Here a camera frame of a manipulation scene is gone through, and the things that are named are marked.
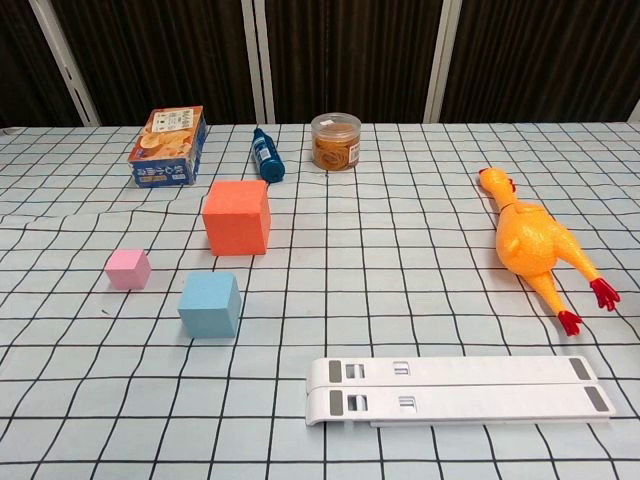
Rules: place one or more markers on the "light blue foam cube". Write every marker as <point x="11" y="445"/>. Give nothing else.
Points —
<point x="207" y="310"/>

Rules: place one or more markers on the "small pink foam cube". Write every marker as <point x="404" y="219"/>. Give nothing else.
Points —
<point x="127" y="272"/>

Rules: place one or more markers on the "large orange foam cube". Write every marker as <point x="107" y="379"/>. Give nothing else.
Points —
<point x="235" y="225"/>

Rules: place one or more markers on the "dark blue spray bottle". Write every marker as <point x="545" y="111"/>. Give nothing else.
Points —
<point x="270" y="160"/>

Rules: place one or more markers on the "clear jar of rubber bands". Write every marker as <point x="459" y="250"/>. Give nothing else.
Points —
<point x="336" y="145"/>

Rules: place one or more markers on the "light blue checkered tablecloth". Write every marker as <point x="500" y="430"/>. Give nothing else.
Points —
<point x="400" y="300"/>

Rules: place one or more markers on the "orange and blue cookie box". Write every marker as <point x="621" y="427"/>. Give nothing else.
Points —
<point x="167" y="145"/>

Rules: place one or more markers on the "dark pleated curtain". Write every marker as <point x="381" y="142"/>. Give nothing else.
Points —
<point x="350" y="50"/>

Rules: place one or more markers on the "white folding laptop stand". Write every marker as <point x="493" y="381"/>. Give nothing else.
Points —
<point x="450" y="395"/>

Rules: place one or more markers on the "yellow rubber chicken toy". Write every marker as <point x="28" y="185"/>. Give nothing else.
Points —
<point x="530" y="235"/>

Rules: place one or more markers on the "white frame post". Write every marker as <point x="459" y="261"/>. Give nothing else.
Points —
<point x="260" y="75"/>
<point x="440" y="65"/>
<point x="70" y="75"/>

